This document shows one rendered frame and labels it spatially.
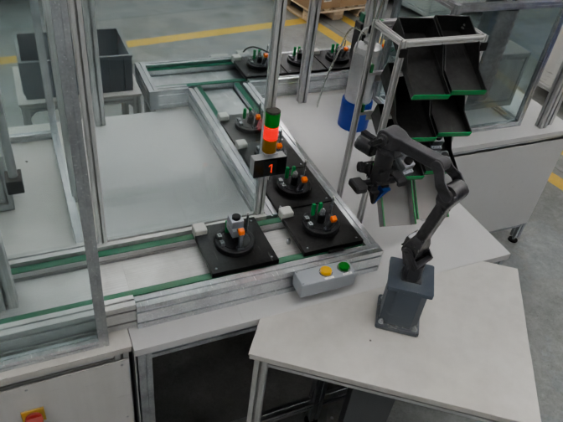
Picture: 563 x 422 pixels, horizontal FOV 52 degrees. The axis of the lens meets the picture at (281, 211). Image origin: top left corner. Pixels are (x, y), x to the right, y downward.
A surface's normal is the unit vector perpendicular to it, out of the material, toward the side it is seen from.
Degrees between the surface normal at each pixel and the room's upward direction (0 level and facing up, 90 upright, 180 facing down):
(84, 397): 90
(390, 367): 0
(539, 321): 0
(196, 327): 0
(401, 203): 45
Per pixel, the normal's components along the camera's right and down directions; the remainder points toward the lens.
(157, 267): 0.11, -0.77
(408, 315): -0.22, 0.59
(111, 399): 0.39, 0.61
